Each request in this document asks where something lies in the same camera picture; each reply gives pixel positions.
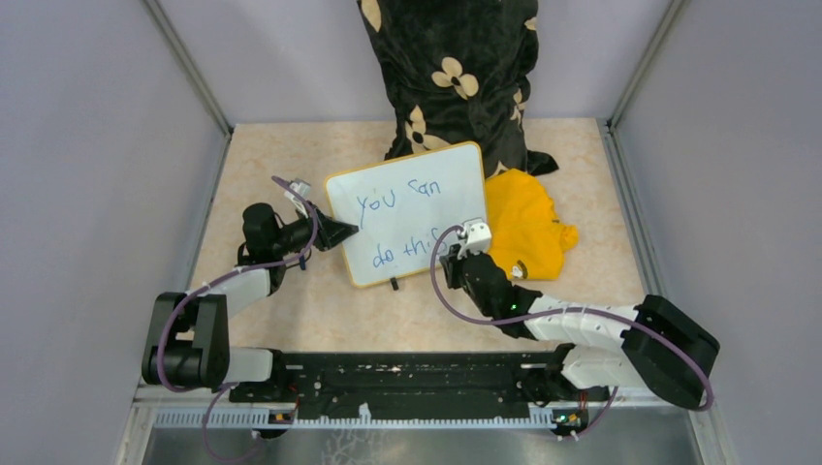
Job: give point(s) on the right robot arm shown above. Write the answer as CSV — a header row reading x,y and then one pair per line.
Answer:
x,y
652,344

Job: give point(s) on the black floral blanket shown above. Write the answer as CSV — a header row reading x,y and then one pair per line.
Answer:
x,y
457,71

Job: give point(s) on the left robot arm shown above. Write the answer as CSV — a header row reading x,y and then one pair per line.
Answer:
x,y
188,344

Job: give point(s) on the yellow t-shirt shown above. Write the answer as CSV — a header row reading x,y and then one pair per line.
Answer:
x,y
528,239

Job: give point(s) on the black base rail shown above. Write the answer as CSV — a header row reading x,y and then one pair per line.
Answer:
x,y
418,388

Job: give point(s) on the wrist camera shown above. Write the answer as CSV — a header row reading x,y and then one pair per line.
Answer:
x,y
297,193
474,237

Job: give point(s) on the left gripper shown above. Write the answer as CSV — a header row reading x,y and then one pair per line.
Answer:
x,y
319,224

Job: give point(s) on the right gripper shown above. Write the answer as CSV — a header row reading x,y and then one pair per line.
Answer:
x,y
453,263

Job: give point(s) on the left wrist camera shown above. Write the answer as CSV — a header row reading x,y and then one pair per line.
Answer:
x,y
297,193

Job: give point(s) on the yellow-framed whiteboard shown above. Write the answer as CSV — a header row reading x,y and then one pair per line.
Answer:
x,y
402,207

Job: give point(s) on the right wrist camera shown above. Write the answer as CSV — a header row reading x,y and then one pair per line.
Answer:
x,y
474,237

